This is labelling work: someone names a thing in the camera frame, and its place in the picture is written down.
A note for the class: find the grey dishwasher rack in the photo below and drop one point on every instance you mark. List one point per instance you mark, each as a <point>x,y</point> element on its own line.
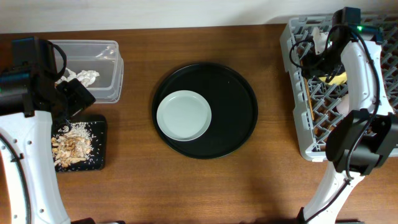
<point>325,98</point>

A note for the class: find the pink plastic cup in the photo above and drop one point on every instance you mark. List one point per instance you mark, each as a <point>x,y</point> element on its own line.
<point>343,106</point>

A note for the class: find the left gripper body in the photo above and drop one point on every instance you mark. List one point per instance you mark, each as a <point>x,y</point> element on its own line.
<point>77,100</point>

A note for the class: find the wooden chopstick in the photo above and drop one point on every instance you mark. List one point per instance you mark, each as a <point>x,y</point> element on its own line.
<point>310,105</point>
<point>303,75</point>

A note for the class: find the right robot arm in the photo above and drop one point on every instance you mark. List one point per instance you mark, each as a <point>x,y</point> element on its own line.
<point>366,136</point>

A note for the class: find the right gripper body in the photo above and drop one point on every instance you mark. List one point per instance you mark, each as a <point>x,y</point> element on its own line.
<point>319,66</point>

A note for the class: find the black rectangular tray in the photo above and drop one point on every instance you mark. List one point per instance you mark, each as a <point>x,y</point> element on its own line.
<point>98,146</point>

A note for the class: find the clear plastic bin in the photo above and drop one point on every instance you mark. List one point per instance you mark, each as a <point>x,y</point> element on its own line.
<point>102,56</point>

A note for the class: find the round black serving tray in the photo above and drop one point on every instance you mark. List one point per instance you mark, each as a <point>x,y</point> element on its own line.
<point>233,106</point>

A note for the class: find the grey plate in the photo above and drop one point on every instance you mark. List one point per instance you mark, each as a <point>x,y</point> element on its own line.
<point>183,115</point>

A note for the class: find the yellow bowl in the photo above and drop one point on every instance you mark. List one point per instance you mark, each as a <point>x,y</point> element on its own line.
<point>337,80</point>

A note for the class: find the white napkin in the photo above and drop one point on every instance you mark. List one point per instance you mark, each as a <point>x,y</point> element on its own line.
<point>85,77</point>

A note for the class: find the peanut shells and rice scraps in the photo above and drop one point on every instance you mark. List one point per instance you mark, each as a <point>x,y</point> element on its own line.
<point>74,146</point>

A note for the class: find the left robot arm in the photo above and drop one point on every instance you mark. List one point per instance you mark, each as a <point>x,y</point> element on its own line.
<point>38,134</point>

